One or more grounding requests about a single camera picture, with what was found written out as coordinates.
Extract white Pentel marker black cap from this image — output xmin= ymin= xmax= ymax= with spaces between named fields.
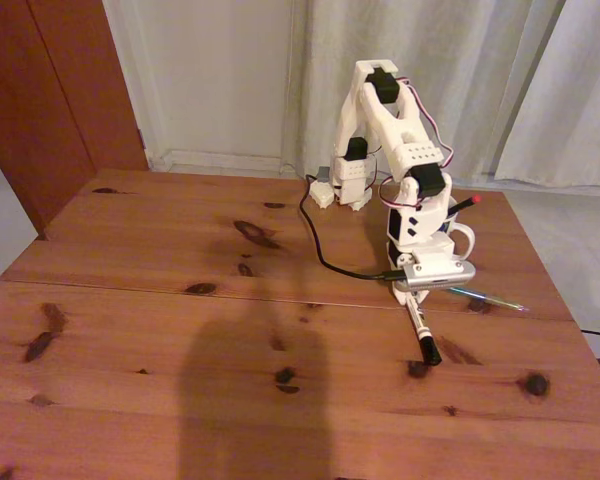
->
xmin=404 ymin=294 xmax=444 ymax=367

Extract black pen red end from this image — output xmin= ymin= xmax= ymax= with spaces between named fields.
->
xmin=447 ymin=194 xmax=483 ymax=218

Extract teal transparent pen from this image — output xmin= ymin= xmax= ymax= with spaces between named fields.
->
xmin=446 ymin=284 xmax=530 ymax=314

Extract white mug green blue pattern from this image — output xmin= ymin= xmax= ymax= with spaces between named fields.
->
xmin=438 ymin=197 xmax=478 ymax=264

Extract narrow white curtain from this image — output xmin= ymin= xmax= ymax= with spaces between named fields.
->
xmin=494 ymin=0 xmax=600 ymax=187

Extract wide white curtain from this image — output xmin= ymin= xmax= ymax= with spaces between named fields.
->
xmin=283 ymin=0 xmax=566 ymax=187

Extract white door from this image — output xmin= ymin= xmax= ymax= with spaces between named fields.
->
xmin=102 ymin=0 xmax=295 ymax=171

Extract brown wooden cabinet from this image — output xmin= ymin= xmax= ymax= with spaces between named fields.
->
xmin=0 ymin=0 xmax=149 ymax=239

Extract silver camera box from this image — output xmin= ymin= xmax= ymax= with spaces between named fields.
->
xmin=392 ymin=252 xmax=477 ymax=294

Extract black camera cable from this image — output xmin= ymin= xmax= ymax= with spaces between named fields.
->
xmin=298 ymin=174 xmax=407 ymax=283

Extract red white servo wires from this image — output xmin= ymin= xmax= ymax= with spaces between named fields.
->
xmin=369 ymin=74 xmax=456 ymax=212

